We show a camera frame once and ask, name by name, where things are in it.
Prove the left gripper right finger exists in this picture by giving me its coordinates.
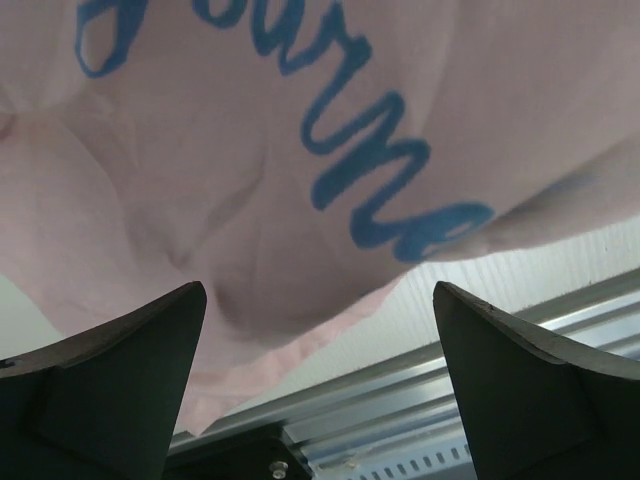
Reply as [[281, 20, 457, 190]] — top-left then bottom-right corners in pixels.
[[433, 282, 639, 479]]

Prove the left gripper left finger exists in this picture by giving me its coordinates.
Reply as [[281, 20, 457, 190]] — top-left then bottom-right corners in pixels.
[[1, 282, 207, 479]]

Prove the pink Journey pillow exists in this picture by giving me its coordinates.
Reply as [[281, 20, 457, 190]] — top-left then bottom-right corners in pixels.
[[1, 1, 639, 433]]

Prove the aluminium mounting rail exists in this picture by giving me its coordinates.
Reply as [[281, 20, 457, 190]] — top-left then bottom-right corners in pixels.
[[168, 270, 639, 464]]

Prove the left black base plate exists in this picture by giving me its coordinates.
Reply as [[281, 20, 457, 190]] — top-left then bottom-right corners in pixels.
[[161, 434, 314, 480]]

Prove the white slotted cable duct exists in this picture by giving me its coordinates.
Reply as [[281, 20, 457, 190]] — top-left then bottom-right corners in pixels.
[[315, 437, 477, 479]]

